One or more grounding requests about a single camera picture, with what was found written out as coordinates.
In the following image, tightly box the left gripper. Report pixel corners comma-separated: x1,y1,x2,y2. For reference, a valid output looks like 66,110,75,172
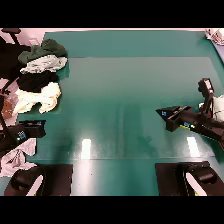
15,119,48,142

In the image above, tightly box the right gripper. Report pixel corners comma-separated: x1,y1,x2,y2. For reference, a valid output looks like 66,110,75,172
165,105,195,133

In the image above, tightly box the white shirt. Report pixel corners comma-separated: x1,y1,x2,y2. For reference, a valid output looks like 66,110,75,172
0,137,38,178

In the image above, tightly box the cream garment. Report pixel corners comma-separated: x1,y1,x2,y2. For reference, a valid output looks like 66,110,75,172
13,81,63,115

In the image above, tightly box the black garment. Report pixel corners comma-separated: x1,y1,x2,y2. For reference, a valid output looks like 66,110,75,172
16,70,60,94

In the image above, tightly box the grey garment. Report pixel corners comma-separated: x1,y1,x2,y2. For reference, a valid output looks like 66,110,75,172
19,54,69,75

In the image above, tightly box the dark green garment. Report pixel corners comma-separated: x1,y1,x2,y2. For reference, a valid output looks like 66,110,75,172
17,38,69,66

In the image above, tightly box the pale garment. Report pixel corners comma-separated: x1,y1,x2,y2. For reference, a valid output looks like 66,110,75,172
204,28,224,47

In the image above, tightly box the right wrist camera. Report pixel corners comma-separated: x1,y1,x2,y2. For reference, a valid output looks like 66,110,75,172
197,77,216,113

